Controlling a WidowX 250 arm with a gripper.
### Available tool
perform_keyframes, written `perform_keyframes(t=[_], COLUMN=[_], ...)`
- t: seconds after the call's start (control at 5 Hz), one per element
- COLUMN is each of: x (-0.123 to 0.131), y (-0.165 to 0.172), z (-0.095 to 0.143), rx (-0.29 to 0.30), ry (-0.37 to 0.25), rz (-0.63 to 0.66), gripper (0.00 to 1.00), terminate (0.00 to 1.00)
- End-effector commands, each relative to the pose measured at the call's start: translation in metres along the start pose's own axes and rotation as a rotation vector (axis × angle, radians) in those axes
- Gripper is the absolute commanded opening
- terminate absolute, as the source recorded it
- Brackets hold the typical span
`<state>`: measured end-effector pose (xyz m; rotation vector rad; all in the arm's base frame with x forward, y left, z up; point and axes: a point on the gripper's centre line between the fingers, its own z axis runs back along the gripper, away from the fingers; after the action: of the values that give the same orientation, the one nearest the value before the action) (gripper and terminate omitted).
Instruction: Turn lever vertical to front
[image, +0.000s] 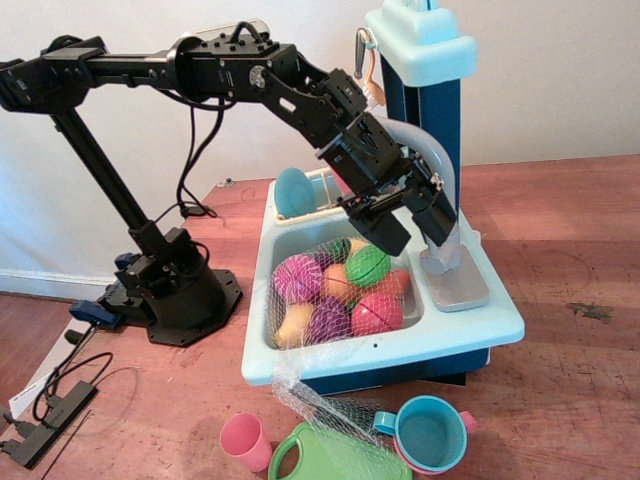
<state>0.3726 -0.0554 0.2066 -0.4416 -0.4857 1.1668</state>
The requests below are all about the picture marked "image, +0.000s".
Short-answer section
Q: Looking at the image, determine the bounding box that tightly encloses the red pink toy fruit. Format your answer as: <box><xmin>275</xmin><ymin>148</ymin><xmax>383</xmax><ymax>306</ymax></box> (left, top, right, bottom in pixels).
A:
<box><xmin>351</xmin><ymin>293</ymin><xmax>403</xmax><ymax>336</ymax></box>

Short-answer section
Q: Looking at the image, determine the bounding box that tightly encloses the grey toy faucet lever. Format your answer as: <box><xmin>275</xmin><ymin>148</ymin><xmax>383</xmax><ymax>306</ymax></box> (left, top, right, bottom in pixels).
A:
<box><xmin>381</xmin><ymin>118</ymin><xmax>490</xmax><ymax>312</ymax></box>

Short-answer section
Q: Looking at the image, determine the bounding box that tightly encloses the purple toy grape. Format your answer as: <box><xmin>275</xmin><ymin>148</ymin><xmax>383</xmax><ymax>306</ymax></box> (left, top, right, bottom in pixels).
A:
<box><xmin>304</xmin><ymin>297</ymin><xmax>352</xmax><ymax>345</ymax></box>

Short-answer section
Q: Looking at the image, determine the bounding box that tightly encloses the blue toy plate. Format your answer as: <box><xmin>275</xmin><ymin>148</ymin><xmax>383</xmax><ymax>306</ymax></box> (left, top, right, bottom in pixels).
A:
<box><xmin>274</xmin><ymin>168</ymin><xmax>316</xmax><ymax>218</ymax></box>

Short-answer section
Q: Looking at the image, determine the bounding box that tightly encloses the blue clamp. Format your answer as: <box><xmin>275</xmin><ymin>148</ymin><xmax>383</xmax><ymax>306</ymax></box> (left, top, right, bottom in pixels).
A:
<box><xmin>69</xmin><ymin>300</ymin><xmax>121</xmax><ymax>330</ymax></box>

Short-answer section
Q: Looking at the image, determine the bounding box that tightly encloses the red toy tomato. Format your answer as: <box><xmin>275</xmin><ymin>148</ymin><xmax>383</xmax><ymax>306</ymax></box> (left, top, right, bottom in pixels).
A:
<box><xmin>380</xmin><ymin>270</ymin><xmax>410</xmax><ymax>301</ymax></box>

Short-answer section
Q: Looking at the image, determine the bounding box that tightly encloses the orange toy brush hanging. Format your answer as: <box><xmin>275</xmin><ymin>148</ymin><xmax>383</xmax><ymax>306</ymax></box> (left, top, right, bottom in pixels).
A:
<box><xmin>360</xmin><ymin>49</ymin><xmax>386</xmax><ymax>109</ymax></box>

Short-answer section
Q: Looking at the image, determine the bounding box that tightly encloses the white mesh net bag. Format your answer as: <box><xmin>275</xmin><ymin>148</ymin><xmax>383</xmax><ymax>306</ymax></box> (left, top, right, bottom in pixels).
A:
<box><xmin>266</xmin><ymin>237</ymin><xmax>413</xmax><ymax>479</ymax></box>

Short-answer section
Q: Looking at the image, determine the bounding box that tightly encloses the green toy cutting board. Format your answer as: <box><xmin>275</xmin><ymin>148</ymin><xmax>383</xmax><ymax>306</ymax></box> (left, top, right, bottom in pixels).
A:
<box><xmin>268</xmin><ymin>422</ymin><xmax>413</xmax><ymax>480</ymax></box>

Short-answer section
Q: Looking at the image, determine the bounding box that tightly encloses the blue toy pot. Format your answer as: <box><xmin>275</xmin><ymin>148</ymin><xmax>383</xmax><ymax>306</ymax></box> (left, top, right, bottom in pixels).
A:
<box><xmin>372</xmin><ymin>395</ymin><xmax>477</xmax><ymax>475</ymax></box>

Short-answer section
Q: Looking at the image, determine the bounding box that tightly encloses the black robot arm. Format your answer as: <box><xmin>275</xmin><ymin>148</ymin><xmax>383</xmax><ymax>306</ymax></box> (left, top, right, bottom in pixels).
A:
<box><xmin>1</xmin><ymin>22</ymin><xmax>457</xmax><ymax>347</ymax></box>

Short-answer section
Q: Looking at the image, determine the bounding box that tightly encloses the black cable on table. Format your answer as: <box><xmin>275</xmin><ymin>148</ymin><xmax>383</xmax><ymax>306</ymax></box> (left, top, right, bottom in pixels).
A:
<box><xmin>32</xmin><ymin>319</ymin><xmax>139</xmax><ymax>476</ymax></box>

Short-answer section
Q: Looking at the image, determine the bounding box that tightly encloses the grey toy utensil hanging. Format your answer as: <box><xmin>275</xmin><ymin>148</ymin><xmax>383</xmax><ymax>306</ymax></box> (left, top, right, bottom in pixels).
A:
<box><xmin>354</xmin><ymin>27</ymin><xmax>376</xmax><ymax>80</ymax></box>

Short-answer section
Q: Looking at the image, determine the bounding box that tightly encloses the green toy lime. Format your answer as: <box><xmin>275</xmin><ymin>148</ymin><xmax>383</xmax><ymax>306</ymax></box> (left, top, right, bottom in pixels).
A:
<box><xmin>344</xmin><ymin>245</ymin><xmax>391</xmax><ymax>288</ymax></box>

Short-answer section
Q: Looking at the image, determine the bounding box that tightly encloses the magenta toy fruit left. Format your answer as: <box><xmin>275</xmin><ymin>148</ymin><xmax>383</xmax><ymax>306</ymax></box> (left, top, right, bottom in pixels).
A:
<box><xmin>272</xmin><ymin>254</ymin><xmax>324</xmax><ymax>304</ymax></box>

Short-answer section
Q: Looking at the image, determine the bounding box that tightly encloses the cream dish rack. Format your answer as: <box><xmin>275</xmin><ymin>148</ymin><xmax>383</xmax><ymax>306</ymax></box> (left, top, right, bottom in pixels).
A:
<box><xmin>273</xmin><ymin>167</ymin><xmax>346</xmax><ymax>222</ymax></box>

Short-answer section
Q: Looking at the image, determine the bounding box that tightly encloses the black usb hub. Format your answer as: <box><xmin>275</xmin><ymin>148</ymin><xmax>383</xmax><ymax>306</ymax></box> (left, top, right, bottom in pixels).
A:
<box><xmin>1</xmin><ymin>381</ymin><xmax>98</xmax><ymax>470</ymax></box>

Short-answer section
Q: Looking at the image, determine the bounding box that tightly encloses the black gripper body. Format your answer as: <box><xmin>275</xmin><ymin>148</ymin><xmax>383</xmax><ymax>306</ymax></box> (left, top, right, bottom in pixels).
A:
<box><xmin>319</xmin><ymin>112</ymin><xmax>435</xmax><ymax>209</ymax></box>

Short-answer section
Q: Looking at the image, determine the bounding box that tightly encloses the orange toy fruit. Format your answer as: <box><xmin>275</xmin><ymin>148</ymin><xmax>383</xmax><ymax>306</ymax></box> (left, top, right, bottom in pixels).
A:
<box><xmin>321</xmin><ymin>263</ymin><xmax>362</xmax><ymax>303</ymax></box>

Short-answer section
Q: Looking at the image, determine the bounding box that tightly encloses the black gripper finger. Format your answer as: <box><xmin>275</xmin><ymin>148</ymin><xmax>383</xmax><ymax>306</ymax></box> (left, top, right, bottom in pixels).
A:
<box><xmin>342</xmin><ymin>197</ymin><xmax>411</xmax><ymax>257</ymax></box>
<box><xmin>408</xmin><ymin>187</ymin><xmax>457</xmax><ymax>247</ymax></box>

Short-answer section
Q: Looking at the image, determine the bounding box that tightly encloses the white paper sheet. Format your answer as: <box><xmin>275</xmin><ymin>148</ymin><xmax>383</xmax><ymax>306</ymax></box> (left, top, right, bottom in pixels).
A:
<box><xmin>9</xmin><ymin>320</ymin><xmax>86</xmax><ymax>417</ymax></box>

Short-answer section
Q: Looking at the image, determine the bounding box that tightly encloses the pink plastic cup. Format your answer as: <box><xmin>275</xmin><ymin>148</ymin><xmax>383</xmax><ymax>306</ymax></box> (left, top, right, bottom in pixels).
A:
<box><xmin>219</xmin><ymin>412</ymin><xmax>273</xmax><ymax>473</ymax></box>

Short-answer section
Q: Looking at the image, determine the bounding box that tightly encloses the light blue toy sink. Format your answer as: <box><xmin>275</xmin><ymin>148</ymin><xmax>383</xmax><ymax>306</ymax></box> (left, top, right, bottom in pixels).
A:
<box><xmin>241</xmin><ymin>1</ymin><xmax>524</xmax><ymax>394</ymax></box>

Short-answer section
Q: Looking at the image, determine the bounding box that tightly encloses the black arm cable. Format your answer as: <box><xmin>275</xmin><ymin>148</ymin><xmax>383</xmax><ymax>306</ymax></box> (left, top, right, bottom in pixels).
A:
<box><xmin>175</xmin><ymin>97</ymin><xmax>227</xmax><ymax>220</ymax></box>

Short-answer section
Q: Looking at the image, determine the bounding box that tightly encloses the yellow toy pear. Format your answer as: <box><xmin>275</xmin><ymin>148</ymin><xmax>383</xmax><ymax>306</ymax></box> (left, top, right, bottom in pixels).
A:
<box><xmin>273</xmin><ymin>303</ymin><xmax>315</xmax><ymax>349</ymax></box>

